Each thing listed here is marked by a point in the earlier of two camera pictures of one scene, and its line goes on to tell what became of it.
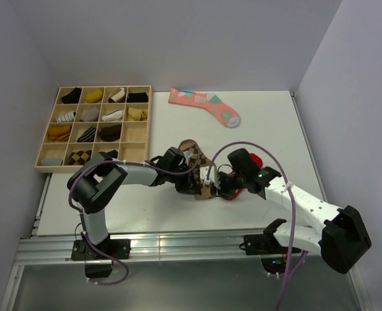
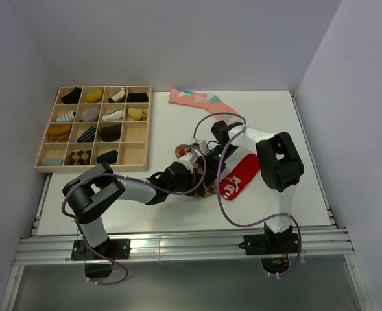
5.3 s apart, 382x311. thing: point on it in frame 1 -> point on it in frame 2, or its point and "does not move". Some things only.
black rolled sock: (72, 97) does not move
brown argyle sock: (196, 159) does not move
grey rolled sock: (90, 115) does not move
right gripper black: (222, 192) -> (211, 170)
